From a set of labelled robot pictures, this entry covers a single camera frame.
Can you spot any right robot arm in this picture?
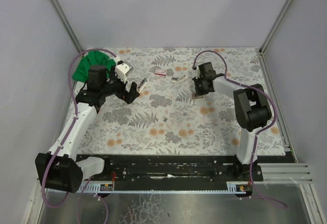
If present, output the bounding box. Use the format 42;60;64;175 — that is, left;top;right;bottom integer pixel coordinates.
193;62;272;165

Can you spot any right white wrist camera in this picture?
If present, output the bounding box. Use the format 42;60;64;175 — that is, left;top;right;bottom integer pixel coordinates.
192;65;201;79

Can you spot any green cloth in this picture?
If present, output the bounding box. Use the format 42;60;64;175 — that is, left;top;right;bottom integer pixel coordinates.
72;51;115;83

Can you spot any olive green stapler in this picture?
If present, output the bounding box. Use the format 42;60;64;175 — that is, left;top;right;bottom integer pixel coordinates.
136;78;149;93

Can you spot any purple cable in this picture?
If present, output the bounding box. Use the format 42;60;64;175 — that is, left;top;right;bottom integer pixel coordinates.
193;50;288;209
42;49;122;224

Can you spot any floral table mat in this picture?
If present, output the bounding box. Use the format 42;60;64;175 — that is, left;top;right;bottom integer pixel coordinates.
55;47;286;156

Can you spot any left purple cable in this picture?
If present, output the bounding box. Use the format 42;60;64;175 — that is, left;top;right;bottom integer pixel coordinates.
42;49;122;224

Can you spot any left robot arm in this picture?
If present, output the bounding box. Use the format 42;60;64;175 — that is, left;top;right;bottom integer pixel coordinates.
35;61;139;193

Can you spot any red staple box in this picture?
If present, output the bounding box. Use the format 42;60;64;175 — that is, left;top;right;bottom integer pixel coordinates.
154;68;168;76

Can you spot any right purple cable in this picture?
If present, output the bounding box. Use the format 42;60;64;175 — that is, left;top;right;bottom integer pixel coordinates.
193;50;288;209

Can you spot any small white stapler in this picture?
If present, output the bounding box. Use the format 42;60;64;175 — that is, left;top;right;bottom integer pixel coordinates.
171;75;188;83

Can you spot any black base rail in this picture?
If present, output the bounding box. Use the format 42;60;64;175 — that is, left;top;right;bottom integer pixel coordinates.
51;153;276;191

